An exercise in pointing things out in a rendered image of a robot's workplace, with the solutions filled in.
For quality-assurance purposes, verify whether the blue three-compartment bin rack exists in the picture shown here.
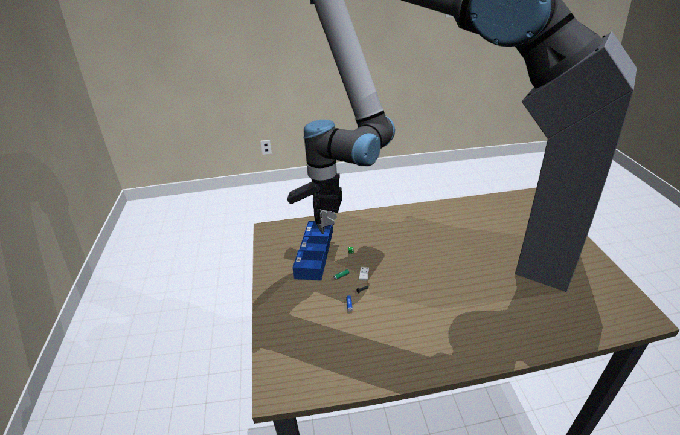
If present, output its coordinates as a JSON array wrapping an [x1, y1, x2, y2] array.
[[293, 221, 333, 280]]

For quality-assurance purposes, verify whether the green aa battery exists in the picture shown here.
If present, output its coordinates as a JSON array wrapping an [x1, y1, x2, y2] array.
[[333, 269, 349, 280]]

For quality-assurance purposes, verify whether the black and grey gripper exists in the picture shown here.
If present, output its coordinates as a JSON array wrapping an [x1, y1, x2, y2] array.
[[311, 173, 342, 234]]

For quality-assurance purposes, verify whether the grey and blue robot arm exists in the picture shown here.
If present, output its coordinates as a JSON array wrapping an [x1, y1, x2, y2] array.
[[304, 0, 603, 181]]

